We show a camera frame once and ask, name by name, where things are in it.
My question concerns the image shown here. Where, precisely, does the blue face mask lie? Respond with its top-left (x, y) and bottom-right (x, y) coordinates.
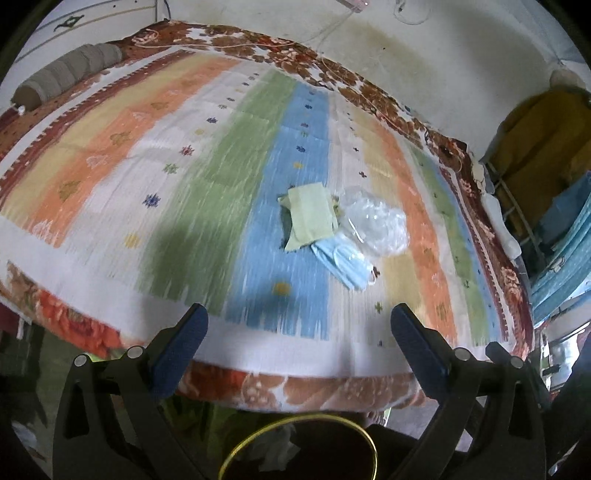
top-left (311, 233), bottom-right (376, 291)

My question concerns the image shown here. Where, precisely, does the clear plastic bag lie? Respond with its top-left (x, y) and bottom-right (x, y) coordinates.
top-left (338, 187), bottom-right (410, 257)

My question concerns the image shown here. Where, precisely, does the pale green paper sheet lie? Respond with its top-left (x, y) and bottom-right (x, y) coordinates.
top-left (279, 183), bottom-right (339, 252)

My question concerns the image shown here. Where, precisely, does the white tissue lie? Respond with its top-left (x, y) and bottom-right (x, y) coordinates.
top-left (253, 424), bottom-right (300, 471)

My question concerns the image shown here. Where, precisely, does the dark round trash bin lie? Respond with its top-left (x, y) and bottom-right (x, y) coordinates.
top-left (217, 413), bottom-right (378, 479)

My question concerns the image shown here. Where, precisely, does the floral red brown blanket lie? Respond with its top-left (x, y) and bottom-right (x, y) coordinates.
top-left (0, 20), bottom-right (537, 414)

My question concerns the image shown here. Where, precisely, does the striped rainbow bed mat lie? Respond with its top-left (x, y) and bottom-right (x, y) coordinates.
top-left (0, 48), bottom-right (514, 377)

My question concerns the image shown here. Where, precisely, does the mustard yellow hanging garment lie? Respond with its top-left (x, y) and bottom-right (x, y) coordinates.
top-left (481, 86), bottom-right (590, 227)

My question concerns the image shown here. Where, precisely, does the grey rolled pillow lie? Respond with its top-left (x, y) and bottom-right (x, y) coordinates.
top-left (10, 43), bottom-right (124, 111)

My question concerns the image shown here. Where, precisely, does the white wooden headboard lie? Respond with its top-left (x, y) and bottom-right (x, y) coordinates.
top-left (35, 0), bottom-right (172, 33)

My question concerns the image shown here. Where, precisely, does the metal bed footboard rail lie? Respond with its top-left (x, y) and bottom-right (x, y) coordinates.
top-left (484, 161), bottom-right (531, 244)

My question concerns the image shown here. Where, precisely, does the white coiled cable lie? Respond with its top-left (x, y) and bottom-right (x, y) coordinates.
top-left (392, 0), bottom-right (435, 24)

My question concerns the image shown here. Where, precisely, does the pink wall power strip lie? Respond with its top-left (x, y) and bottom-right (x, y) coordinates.
top-left (339, 0), bottom-right (370, 12)

